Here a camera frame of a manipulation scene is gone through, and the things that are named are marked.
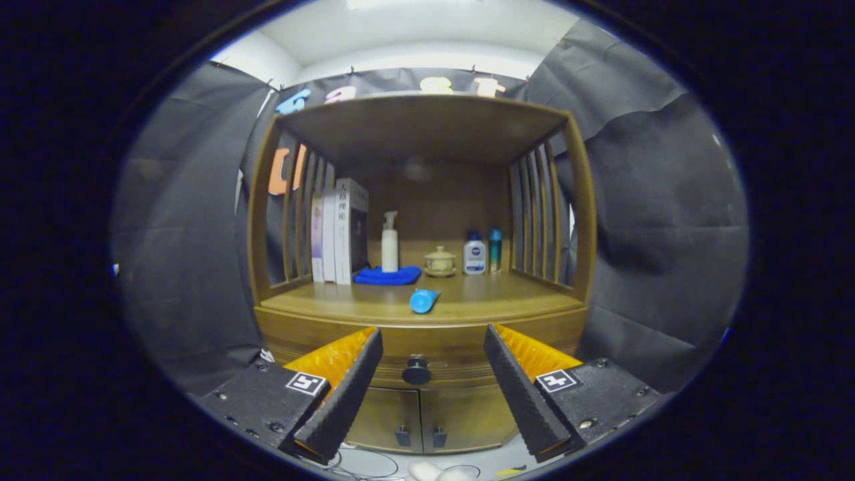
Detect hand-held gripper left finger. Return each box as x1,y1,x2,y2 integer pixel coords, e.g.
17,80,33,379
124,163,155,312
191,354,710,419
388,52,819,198
197,325,384,466

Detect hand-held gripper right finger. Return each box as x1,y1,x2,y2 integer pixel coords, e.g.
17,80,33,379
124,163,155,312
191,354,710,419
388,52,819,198
482,323,662,465

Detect black drawer knob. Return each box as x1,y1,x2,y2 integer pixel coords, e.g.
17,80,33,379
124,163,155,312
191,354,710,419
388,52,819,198
401,356,432,386

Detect blue white cosmetic tube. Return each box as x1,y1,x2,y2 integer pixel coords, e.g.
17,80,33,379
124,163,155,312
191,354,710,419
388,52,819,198
409,289,442,315

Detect wooden cabinet door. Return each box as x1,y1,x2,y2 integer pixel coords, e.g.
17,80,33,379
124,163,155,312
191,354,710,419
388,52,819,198
344,387,423,455
419,386,528,454

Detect wooden countertop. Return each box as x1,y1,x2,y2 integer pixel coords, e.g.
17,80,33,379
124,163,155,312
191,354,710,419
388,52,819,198
257,271,585,327

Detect wooden cabinet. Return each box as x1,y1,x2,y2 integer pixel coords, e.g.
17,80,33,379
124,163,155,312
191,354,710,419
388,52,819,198
247,94,597,455

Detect blue cloth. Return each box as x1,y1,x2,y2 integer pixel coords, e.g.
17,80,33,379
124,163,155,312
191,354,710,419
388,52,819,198
353,265,423,286

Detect white bottle with blue cap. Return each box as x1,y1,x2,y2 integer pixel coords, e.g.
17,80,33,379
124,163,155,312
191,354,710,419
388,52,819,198
464,230,487,276

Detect white pump bottle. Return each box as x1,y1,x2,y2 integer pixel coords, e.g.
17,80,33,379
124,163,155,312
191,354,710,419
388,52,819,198
381,211,400,273

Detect beige lidded teacup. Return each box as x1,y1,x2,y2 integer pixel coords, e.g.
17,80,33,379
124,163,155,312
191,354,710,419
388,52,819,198
423,246,458,278

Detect thin white book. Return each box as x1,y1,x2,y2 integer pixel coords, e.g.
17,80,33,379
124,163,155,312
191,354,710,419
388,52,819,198
322,189,337,283

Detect thin purple book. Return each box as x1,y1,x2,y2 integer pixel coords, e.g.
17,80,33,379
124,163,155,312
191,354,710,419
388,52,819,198
311,192,325,283

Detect thick book with dark cover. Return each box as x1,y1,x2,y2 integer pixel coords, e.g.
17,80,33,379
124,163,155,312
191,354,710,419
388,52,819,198
334,178,370,286

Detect ceiling light panel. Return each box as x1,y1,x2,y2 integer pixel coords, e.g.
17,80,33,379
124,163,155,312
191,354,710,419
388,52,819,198
346,0,482,11

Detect black floor cables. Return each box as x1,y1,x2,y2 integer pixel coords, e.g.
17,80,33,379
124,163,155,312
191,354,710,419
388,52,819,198
301,444,485,480

